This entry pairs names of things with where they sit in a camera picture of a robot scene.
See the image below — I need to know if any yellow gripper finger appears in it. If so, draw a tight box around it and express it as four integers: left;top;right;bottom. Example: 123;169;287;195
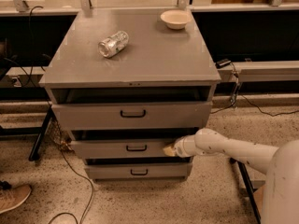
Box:
163;144;177;157

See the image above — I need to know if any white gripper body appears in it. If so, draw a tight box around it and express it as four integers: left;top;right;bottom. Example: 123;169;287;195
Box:
174;135;196;158

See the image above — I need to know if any grey drawer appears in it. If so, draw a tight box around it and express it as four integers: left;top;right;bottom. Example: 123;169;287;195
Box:
70;128;197;159
85;157;192;181
52;102;212;131

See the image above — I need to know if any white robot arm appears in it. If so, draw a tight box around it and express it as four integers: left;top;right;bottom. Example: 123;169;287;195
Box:
164;128;299;224

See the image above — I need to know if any grey bottom drawer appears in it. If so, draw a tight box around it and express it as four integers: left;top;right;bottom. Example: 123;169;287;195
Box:
85;157;192;181

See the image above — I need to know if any grey top drawer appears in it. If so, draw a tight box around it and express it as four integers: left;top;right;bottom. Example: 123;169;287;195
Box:
52;102;212;131

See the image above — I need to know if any grey drawer cabinet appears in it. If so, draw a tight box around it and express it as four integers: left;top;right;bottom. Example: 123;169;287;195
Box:
38;7;222;182

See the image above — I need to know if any cardboard box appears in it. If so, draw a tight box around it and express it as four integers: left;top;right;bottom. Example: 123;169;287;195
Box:
253;186;265;213

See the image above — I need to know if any black power adapter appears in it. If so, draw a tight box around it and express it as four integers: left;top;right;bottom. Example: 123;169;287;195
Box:
216;59;231;69

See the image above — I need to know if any white paper bowl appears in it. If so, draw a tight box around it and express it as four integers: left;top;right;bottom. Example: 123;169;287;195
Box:
161;10;192;30

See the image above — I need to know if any black table leg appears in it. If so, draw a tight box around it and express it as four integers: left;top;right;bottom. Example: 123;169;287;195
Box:
29;108;52;161

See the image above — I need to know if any tan sneaker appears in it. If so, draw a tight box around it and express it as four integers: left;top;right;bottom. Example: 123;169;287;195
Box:
0;184;32;214

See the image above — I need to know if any black cable on right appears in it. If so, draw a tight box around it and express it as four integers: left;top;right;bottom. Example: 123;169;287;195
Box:
210;63;299;118

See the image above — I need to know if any black floor cable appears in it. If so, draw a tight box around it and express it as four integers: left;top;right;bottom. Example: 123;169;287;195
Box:
47;121;95;224

